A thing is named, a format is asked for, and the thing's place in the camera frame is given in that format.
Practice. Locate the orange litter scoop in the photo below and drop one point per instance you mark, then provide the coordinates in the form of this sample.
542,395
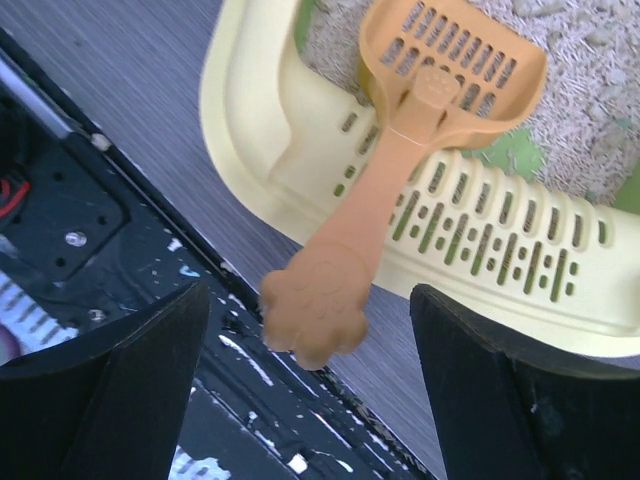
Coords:
449,77

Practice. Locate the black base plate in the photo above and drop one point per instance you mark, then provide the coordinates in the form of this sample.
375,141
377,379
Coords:
91,241

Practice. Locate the yellow green litter box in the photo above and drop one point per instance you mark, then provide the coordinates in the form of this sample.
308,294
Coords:
289,144

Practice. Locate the beige cat litter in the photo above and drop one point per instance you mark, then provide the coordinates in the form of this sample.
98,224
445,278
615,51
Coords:
583,138

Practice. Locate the white slotted cable duct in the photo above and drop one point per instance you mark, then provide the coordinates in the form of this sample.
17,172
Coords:
34,328

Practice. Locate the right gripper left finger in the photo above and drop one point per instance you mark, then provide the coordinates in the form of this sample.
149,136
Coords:
108,404

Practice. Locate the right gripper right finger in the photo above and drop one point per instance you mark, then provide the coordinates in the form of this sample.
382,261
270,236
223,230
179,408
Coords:
507,406

